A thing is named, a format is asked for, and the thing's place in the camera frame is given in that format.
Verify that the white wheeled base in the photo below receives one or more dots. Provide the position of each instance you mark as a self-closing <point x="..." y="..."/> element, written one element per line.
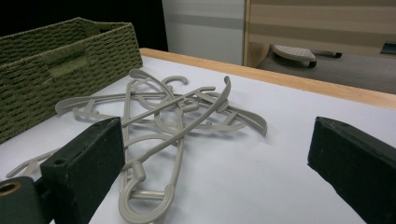
<point x="294" y="53"/>

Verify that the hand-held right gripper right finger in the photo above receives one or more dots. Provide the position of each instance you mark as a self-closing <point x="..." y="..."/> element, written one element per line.
<point x="358" y="161"/>

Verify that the white partition panel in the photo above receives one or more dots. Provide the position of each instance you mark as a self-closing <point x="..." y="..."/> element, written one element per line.
<point x="202" y="34"/>

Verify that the green woven basket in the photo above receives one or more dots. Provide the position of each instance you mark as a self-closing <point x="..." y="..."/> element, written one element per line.
<point x="37" y="90"/>

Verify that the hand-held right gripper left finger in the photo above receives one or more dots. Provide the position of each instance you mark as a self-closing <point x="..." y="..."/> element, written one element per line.
<point x="84" y="168"/>

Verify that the light wooden cabinet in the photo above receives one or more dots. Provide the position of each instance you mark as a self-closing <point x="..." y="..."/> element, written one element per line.
<point x="317" y="21"/>

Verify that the dark teal object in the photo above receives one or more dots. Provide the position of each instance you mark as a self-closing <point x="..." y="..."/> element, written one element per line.
<point x="389" y="48"/>

